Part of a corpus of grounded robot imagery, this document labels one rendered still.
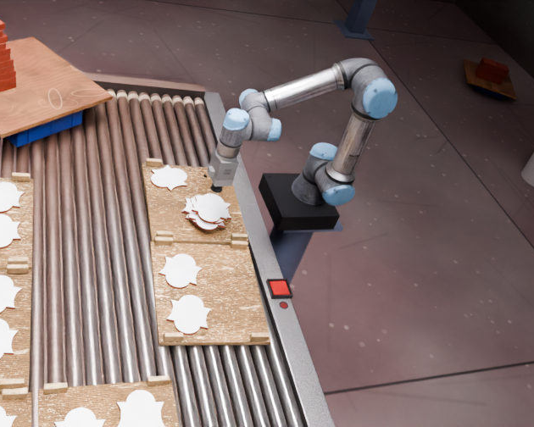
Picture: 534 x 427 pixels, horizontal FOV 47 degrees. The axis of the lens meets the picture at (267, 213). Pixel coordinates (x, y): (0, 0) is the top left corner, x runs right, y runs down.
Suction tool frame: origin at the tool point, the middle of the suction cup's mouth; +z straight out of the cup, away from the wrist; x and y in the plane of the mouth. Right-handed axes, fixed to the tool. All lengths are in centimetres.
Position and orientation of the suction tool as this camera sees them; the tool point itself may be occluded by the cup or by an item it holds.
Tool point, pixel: (216, 188)
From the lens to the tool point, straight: 216.0
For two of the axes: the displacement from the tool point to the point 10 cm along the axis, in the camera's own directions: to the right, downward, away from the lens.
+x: 9.0, -0.5, 4.4
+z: -2.7, 7.2, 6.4
